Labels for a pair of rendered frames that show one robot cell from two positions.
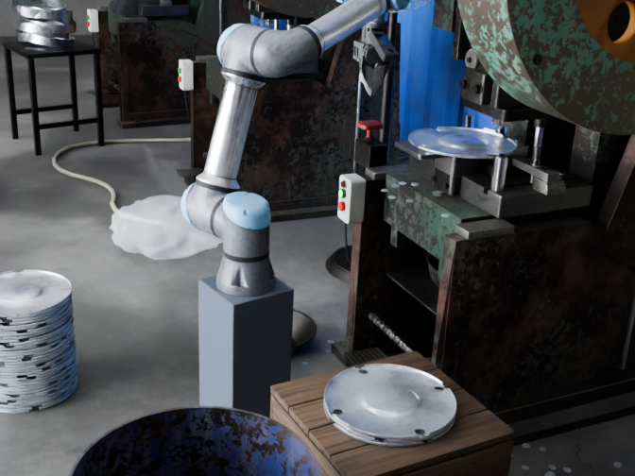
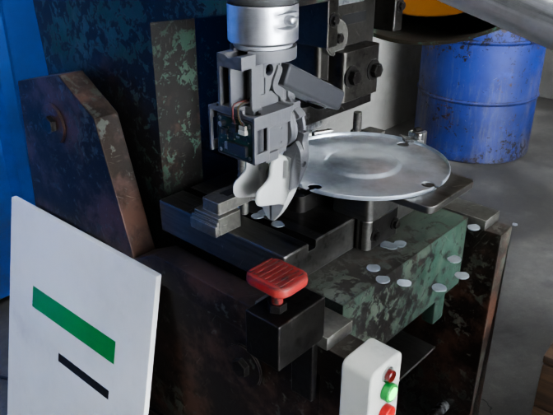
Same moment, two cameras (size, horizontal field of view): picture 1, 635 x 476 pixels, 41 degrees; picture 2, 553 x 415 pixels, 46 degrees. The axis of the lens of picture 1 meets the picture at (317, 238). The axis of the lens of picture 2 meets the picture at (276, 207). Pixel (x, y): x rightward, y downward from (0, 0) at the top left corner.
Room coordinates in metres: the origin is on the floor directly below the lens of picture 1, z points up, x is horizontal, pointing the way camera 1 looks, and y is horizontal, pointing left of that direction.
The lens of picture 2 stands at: (2.77, 0.52, 1.20)
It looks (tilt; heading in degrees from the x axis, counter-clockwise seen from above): 26 degrees down; 248
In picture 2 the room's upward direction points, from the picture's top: straight up
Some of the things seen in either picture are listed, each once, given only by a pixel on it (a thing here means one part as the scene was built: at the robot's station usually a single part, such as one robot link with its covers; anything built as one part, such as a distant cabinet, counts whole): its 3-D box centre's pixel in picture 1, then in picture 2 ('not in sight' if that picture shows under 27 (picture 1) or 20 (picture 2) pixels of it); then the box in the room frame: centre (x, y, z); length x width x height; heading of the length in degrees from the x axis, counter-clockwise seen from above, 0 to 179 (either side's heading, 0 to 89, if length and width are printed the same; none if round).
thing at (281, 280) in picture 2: (368, 134); (276, 296); (2.50, -0.14, 0.72); 0.07 x 0.06 x 0.08; 116
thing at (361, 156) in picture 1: (369, 169); (285, 354); (2.48, -0.15, 0.62); 0.10 x 0.06 x 0.20; 26
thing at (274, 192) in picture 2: (365, 78); (271, 192); (2.52, -0.12, 0.89); 0.06 x 0.03 x 0.09; 25
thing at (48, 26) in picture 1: (51, 71); not in sight; (4.70, 1.51, 0.40); 0.45 x 0.40 x 0.79; 38
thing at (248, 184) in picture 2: (374, 78); (253, 184); (2.53, -0.15, 0.89); 0.06 x 0.03 x 0.09; 25
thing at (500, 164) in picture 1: (499, 172); (415, 151); (2.09, -0.45, 0.75); 0.03 x 0.03 x 0.10; 26
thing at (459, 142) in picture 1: (461, 141); (362, 162); (2.25, -0.38, 0.78); 0.29 x 0.29 x 0.01
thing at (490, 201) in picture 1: (495, 176); (304, 198); (2.30, -0.49, 0.68); 0.45 x 0.30 x 0.06; 26
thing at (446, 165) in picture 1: (444, 166); (383, 206); (2.23, -0.33, 0.72); 0.25 x 0.14 x 0.14; 116
